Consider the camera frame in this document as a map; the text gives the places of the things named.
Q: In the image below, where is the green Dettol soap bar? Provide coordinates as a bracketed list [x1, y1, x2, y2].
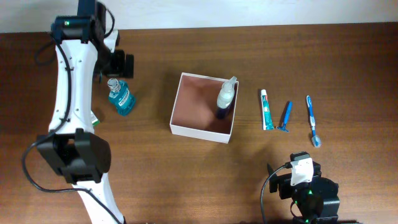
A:
[91, 111, 100, 126]

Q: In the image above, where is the blue Listerine mouthwash bottle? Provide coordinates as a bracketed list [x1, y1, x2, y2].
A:
[107, 78, 136, 116]

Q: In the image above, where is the blue white toothbrush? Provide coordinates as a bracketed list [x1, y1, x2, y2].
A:
[306, 95, 322, 147]

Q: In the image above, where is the pink open box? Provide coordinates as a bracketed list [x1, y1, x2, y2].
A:
[169, 72, 239, 144]

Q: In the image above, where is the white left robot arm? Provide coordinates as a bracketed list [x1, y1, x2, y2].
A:
[33, 1, 134, 223]

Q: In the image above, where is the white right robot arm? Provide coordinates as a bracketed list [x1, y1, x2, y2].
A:
[267, 162, 340, 224]

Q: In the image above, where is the white green toothpaste tube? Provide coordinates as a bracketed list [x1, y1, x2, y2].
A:
[261, 89, 274, 130]

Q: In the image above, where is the blue disposable razor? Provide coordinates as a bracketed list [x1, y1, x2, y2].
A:
[277, 101, 293, 133]

